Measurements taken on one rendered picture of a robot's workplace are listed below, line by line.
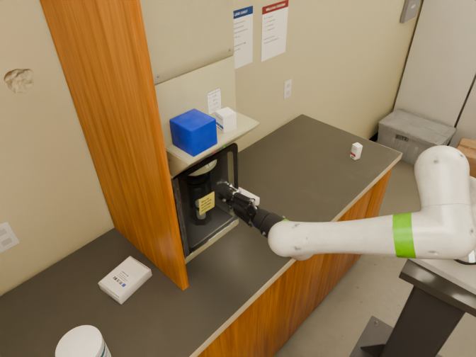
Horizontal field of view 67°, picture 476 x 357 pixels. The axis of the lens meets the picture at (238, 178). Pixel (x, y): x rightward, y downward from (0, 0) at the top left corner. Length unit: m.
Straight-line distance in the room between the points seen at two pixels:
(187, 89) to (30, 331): 0.99
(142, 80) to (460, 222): 0.81
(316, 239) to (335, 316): 1.52
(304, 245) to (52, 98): 0.96
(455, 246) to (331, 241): 0.29
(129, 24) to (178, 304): 0.97
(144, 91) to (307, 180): 1.19
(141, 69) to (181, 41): 0.21
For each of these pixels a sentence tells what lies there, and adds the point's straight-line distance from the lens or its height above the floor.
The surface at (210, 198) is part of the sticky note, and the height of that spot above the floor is 1.21.
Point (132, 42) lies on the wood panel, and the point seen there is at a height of 1.87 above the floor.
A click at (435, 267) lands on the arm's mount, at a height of 0.97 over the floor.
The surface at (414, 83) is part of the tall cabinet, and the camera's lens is 4.06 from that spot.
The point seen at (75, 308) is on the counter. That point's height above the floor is 0.94.
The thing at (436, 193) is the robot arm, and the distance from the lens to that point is 1.00.
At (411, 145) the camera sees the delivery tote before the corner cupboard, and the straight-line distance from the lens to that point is 3.81.
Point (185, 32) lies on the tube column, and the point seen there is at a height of 1.82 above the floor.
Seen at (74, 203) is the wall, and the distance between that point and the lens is 1.61.
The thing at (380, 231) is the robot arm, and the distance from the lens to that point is 0.99.
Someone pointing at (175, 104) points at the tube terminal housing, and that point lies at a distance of 1.11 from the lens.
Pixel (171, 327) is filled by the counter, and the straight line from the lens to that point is 1.38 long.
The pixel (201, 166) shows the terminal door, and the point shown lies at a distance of 1.27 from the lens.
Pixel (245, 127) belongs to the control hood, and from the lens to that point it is 1.21.
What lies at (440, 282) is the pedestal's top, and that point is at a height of 0.94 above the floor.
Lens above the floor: 2.12
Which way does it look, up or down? 38 degrees down
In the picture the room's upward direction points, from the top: 1 degrees counter-clockwise
